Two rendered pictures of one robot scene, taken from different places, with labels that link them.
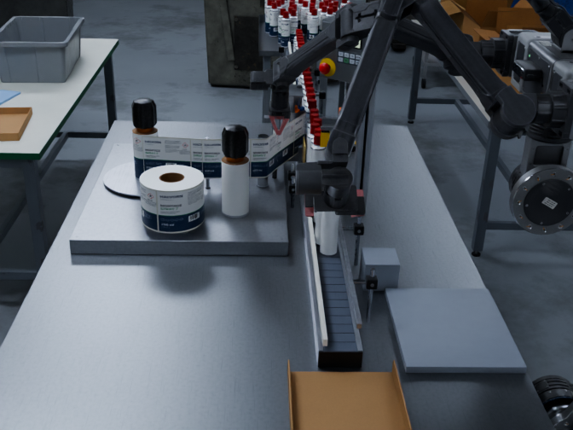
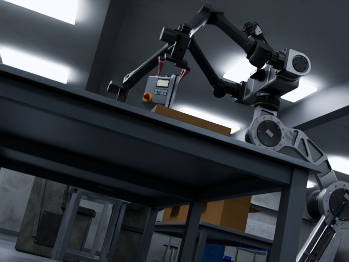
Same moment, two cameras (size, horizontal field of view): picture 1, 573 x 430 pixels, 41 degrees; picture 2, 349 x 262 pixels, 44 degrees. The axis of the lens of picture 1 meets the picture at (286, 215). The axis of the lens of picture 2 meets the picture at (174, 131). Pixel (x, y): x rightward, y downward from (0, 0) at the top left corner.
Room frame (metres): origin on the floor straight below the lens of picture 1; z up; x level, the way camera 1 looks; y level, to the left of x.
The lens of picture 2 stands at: (-0.07, 0.14, 0.43)
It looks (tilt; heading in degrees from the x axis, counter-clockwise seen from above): 16 degrees up; 349
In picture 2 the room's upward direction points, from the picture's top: 14 degrees clockwise
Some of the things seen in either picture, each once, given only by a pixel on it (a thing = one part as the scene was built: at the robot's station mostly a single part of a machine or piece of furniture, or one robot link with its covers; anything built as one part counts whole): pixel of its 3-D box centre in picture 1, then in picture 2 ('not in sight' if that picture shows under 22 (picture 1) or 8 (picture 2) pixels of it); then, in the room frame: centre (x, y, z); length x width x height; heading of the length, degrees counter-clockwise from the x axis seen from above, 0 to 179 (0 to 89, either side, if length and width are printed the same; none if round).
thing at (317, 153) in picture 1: (317, 162); not in sight; (2.46, -0.10, 0.98); 0.05 x 0.05 x 0.20
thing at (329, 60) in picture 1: (349, 49); (159, 93); (2.46, -0.19, 1.38); 0.17 x 0.10 x 0.19; 58
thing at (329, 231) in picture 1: (330, 222); not in sight; (2.01, -0.13, 0.98); 0.05 x 0.05 x 0.20
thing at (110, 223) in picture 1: (190, 192); not in sight; (2.45, 0.34, 0.86); 0.80 x 0.67 x 0.05; 2
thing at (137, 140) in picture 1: (145, 139); not in sight; (2.49, 0.50, 1.04); 0.09 x 0.09 x 0.29
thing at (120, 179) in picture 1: (147, 177); not in sight; (2.49, 0.50, 0.89); 0.31 x 0.31 x 0.01
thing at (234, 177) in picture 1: (234, 171); not in sight; (2.26, 0.17, 1.03); 0.09 x 0.09 x 0.30
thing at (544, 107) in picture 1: (550, 108); (276, 59); (1.71, -0.60, 1.45); 0.09 x 0.08 x 0.12; 2
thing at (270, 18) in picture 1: (310, 14); not in sight; (4.82, -0.11, 0.98); 0.57 x 0.46 x 0.21; 92
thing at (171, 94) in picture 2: (365, 119); (163, 125); (2.39, -0.25, 1.16); 0.04 x 0.04 x 0.67; 2
